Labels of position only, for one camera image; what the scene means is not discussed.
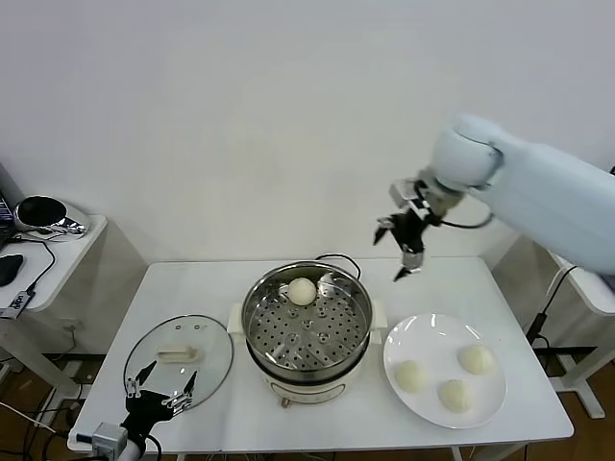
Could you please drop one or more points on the laptop with dark screen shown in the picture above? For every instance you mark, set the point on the laptop with dark screen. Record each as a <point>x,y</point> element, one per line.
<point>4,216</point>

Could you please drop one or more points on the stainless steel steamer pot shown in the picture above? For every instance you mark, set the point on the stainless steel steamer pot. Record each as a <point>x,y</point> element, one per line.
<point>312,386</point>

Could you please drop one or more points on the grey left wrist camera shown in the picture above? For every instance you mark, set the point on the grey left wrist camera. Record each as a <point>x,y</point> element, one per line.
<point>110,434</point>

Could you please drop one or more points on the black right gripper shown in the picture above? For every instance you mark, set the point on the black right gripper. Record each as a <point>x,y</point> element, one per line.
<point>413,230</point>

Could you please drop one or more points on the stainless steel steamer basket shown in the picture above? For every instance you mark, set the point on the stainless steel steamer basket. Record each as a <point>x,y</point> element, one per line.
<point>336,336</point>

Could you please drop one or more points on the white side table with mouse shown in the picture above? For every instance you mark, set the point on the white side table with mouse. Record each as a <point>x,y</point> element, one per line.
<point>72,249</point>

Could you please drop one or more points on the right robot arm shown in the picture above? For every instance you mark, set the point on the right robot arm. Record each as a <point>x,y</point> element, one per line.
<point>528,182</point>

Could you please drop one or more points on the white steamed baozi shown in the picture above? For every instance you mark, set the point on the white steamed baozi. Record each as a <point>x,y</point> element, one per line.
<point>302,291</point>
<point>454,396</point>
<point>475,360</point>
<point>411,377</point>

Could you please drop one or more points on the grey usb adapter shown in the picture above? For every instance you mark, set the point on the grey usb adapter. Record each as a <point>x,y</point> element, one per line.
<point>17,305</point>

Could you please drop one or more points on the round glass pot lid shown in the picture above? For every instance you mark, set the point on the round glass pot lid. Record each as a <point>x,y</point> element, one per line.
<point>206,355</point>

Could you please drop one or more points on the black computer mouse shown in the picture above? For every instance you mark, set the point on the black computer mouse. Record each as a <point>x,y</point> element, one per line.
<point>10,269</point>

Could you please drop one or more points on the white round plate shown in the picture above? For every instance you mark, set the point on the white round plate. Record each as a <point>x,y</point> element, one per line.
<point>432,346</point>

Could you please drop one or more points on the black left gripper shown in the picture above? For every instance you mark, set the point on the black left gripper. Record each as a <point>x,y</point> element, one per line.
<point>149,408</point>

